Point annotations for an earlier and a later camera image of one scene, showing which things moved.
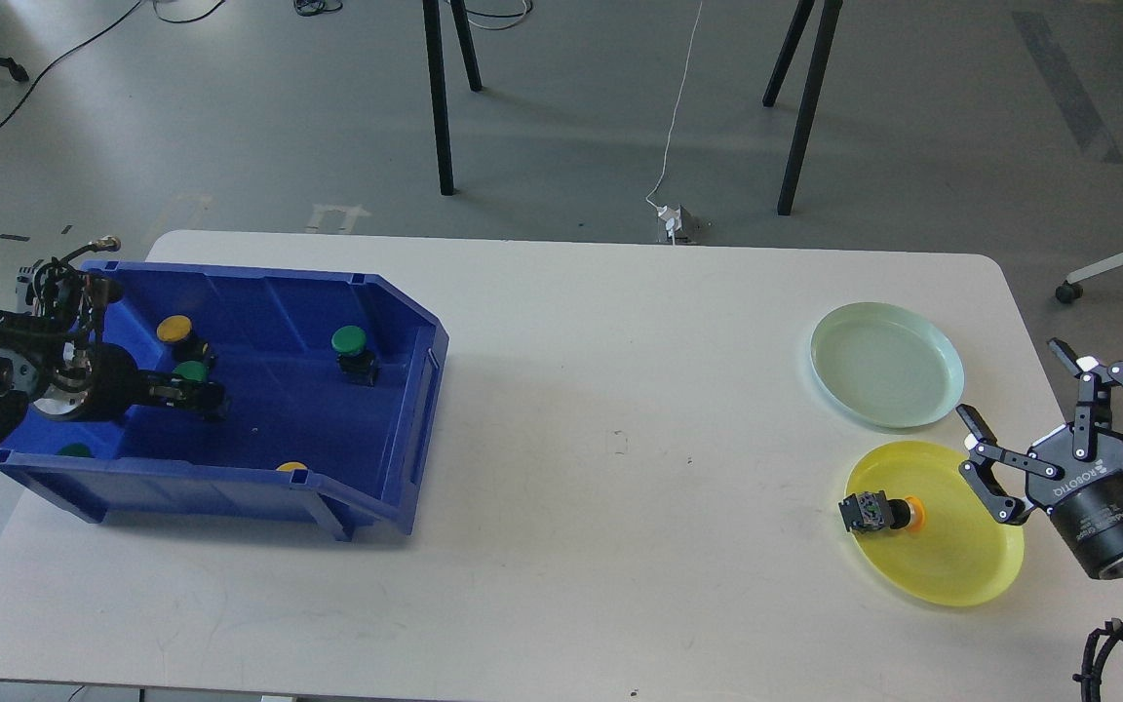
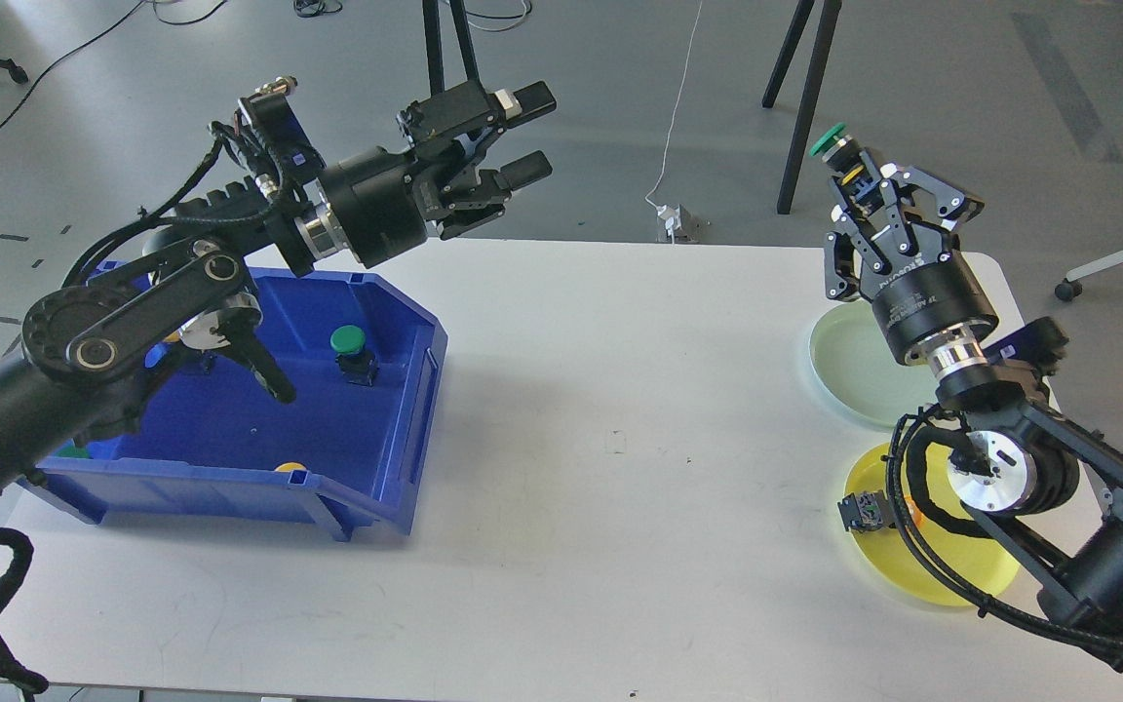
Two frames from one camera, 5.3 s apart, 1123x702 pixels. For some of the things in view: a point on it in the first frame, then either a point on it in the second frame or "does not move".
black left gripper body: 99,381 → 378,203
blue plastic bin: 329,378 does not move
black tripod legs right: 832,11 does not move
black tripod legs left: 432,24 does not move
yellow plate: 961,556 does not move
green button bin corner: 75,449 does not move
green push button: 193,370 → 827,137
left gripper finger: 208,399 → 469,116
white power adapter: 673,217 does not move
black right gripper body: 1109,508 → 916,298
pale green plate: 885,366 does not move
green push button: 356,362 does not move
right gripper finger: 987,453 → 835,284
